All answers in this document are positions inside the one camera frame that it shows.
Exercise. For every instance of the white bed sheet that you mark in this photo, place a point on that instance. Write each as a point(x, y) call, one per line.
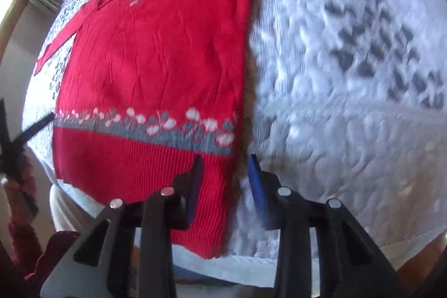
point(70, 210)

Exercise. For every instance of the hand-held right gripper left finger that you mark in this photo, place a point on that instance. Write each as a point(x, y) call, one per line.
point(194, 191)

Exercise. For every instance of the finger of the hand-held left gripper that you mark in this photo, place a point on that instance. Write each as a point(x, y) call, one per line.
point(38, 126)

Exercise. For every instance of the red knit sweater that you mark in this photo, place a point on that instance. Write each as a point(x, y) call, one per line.
point(157, 57)

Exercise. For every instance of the bright window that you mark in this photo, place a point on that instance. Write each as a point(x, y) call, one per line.
point(6, 13)

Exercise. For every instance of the white grey leaf print quilt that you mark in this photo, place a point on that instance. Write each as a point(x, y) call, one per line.
point(331, 109)

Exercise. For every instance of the person's left hand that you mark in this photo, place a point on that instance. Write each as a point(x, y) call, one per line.
point(22, 189)

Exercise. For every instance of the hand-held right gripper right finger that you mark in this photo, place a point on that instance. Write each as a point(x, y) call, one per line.
point(256, 188)

